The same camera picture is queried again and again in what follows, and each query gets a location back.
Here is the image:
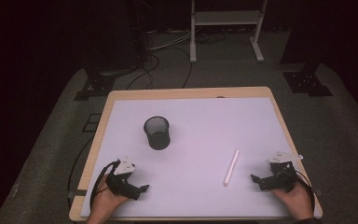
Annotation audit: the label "black floor cable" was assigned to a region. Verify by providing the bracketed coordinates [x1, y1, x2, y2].
[159, 46, 194, 90]
[126, 53, 161, 91]

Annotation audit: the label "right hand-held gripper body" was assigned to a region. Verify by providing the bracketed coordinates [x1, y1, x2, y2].
[258, 150, 305, 193]

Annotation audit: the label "black strap on table edge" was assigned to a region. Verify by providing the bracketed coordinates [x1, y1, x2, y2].
[67, 189, 88, 200]

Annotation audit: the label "white table mat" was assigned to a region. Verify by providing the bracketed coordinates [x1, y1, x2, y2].
[79, 97, 322, 218]

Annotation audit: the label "black stand base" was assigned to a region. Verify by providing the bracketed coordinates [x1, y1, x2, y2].
[73, 66, 117, 102]
[282, 62, 334, 98]

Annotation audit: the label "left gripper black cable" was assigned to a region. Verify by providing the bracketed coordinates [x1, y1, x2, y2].
[89, 160, 121, 210]

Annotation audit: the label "black cable beside table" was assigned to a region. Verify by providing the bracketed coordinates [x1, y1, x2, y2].
[66, 135, 95, 210]

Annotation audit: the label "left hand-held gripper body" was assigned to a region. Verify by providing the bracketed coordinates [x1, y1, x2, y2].
[104, 156, 142, 201]

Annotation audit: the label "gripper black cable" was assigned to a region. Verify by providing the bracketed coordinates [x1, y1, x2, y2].
[294, 169, 317, 214]
[89, 160, 121, 210]

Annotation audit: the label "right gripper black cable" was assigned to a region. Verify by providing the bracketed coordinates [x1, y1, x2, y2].
[294, 169, 317, 214]

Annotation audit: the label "white metal stand frame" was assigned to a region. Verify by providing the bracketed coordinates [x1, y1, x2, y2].
[189, 0, 269, 64]

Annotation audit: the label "white pen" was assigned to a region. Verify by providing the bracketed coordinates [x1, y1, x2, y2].
[223, 148, 241, 188]

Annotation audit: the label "dark floor hatch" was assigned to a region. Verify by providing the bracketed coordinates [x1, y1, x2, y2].
[83, 113, 103, 133]

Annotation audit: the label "white floor cables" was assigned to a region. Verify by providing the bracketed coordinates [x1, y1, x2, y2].
[146, 29, 193, 52]

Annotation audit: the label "black mesh pen holder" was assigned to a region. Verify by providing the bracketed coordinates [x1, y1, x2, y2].
[143, 116, 172, 151]

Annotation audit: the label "person's left hand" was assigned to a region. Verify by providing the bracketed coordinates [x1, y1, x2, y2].
[90, 175, 129, 218]

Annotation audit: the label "person's right hand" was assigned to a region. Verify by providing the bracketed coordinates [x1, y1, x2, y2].
[270, 182, 314, 220]

